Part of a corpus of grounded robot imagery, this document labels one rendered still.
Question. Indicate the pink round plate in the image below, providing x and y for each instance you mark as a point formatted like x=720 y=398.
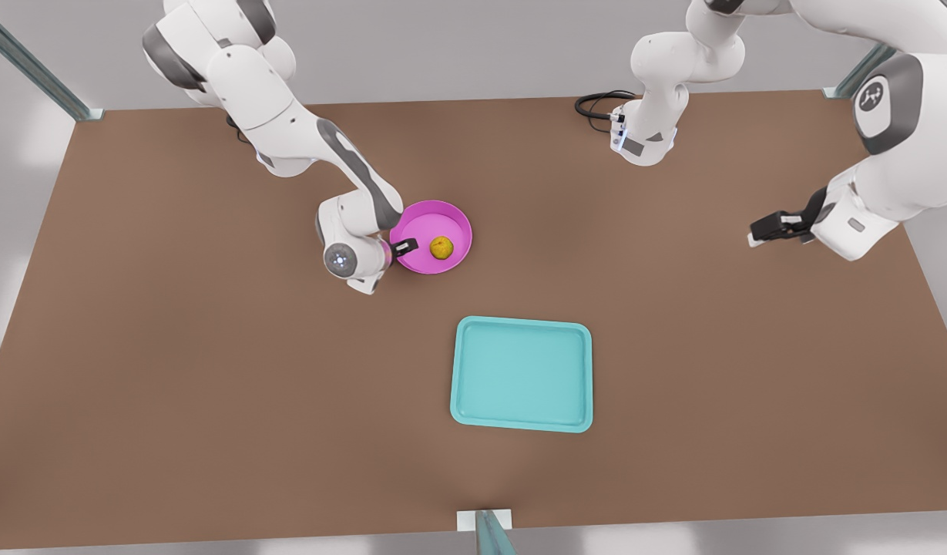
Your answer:
x=427 y=231

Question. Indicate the orange fruit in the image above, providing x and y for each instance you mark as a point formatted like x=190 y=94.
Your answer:
x=441 y=247

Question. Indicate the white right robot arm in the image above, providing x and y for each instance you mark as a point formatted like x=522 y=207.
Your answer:
x=265 y=100

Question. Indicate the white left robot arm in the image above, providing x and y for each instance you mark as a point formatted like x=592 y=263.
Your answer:
x=905 y=154

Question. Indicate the teal rectangular tray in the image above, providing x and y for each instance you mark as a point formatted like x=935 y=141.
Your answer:
x=522 y=375

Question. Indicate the silver frame post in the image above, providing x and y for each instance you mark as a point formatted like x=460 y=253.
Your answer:
x=34 y=65
x=490 y=533
x=858 y=73

